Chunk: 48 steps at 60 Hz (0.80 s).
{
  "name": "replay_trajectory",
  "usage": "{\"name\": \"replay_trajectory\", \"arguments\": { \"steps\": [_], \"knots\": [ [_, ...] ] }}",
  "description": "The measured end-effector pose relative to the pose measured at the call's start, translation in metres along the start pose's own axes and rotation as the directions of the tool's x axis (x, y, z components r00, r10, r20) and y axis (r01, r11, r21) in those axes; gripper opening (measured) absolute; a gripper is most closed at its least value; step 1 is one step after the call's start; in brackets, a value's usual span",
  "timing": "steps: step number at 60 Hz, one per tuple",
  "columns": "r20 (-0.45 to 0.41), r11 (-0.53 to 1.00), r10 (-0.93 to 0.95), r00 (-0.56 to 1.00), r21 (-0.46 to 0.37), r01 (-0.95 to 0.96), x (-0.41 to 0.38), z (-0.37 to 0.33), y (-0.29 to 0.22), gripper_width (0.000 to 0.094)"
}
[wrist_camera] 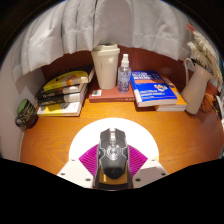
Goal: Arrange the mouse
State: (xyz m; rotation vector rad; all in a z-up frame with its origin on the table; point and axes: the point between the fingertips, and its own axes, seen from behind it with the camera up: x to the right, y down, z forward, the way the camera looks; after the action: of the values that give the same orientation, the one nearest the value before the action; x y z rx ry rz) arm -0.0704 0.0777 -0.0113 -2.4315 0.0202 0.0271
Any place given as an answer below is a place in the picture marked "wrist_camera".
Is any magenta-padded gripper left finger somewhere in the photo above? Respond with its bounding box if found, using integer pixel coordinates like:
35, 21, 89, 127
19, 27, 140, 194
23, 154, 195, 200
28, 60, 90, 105
57, 143, 101, 190

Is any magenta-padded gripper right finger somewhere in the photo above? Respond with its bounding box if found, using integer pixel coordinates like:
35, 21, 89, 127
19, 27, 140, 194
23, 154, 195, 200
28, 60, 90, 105
126, 144, 169, 190

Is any dark grey computer mouse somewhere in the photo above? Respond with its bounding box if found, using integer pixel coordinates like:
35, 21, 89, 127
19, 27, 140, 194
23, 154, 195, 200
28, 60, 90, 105
97, 127, 130, 180

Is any white yellow black mouse pad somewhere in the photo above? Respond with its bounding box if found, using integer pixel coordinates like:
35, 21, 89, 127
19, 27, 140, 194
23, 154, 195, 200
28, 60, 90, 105
68, 117, 160, 185

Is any white and yellow book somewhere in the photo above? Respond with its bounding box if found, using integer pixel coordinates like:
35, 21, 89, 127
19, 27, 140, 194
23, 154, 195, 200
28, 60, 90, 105
36, 98, 88, 118

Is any black book with white pages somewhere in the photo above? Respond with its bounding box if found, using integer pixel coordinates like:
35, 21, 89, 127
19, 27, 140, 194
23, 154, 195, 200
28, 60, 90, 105
37, 88, 89, 108

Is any dark mug with green inside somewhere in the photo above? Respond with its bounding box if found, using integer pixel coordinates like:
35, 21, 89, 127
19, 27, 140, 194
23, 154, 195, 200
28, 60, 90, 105
14, 98, 39, 130

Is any orange book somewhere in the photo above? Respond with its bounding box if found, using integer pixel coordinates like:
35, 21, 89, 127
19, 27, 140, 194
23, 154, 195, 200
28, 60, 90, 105
154, 75, 188, 113

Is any thin black book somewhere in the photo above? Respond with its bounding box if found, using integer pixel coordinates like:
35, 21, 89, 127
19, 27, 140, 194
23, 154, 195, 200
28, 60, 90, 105
34, 83, 88, 101

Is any dark red book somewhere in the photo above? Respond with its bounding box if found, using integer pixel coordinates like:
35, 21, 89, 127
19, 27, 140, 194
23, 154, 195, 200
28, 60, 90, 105
88, 85, 136, 103

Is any blue book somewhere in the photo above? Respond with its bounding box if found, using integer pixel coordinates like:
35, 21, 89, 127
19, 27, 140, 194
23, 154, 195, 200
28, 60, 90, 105
129, 70, 179, 108

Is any yellow and black book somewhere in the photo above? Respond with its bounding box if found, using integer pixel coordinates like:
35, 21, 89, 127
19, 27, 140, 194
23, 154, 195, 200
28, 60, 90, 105
41, 64, 96, 94

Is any clear spray bottle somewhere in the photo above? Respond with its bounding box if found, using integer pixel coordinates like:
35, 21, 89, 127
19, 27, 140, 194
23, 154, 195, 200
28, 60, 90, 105
117, 53, 132, 94

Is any cream lidded tumbler cup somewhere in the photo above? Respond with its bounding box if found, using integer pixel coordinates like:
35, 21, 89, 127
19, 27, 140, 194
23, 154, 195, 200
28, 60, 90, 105
90, 42, 121, 91

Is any white flower bouquet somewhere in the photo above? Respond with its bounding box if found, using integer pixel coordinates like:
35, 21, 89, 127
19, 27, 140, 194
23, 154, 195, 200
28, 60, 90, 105
185, 23, 224, 88

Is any light grey curtain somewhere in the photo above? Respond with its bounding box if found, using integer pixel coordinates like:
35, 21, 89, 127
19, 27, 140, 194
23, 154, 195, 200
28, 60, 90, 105
11, 0, 202, 84

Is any black cable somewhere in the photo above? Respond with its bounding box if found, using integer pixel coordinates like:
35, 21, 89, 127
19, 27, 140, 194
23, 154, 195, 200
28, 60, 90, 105
203, 93, 223, 116

